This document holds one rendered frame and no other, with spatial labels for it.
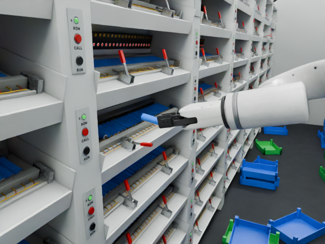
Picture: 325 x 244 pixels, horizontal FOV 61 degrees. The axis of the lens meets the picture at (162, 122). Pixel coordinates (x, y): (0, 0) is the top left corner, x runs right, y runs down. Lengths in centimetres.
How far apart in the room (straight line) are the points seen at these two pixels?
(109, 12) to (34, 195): 43
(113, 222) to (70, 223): 19
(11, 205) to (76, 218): 14
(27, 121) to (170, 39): 80
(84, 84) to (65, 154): 15
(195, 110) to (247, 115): 11
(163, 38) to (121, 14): 51
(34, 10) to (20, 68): 15
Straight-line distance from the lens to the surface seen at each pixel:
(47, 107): 55
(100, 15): 67
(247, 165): 270
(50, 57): 58
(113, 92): 70
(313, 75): 67
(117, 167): 76
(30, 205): 60
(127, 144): 81
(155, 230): 113
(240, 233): 182
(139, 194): 96
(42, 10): 56
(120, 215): 87
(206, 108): 61
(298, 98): 58
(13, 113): 50
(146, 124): 95
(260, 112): 59
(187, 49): 117
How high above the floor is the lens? 116
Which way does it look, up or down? 15 degrees down
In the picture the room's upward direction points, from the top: straight up
